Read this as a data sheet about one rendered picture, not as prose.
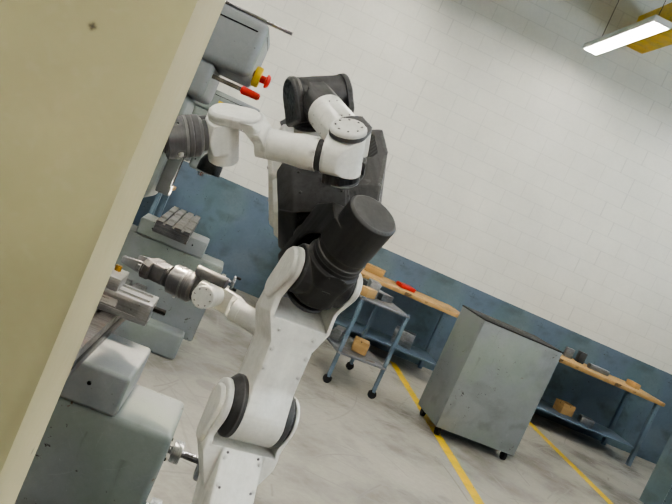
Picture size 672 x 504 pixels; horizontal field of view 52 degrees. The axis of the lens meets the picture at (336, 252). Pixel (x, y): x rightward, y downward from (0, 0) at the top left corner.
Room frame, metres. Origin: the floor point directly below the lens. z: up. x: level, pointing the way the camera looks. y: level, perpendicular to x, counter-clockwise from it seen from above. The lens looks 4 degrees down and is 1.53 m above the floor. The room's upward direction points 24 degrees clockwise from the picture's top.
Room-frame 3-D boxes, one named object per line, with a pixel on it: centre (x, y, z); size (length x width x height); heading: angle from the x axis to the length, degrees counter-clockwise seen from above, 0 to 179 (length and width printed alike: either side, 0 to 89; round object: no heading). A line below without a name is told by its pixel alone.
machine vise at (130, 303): (2.15, 0.63, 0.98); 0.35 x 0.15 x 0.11; 100
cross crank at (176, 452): (2.06, 0.15, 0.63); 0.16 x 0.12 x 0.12; 97
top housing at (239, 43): (1.99, 0.66, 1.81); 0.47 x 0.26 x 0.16; 97
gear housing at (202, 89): (1.99, 0.68, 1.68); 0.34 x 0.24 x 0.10; 97
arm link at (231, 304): (1.95, 0.24, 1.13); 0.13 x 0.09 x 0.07; 82
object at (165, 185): (2.01, 0.53, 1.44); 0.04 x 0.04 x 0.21; 7
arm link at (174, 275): (1.96, 0.42, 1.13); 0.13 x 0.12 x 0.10; 172
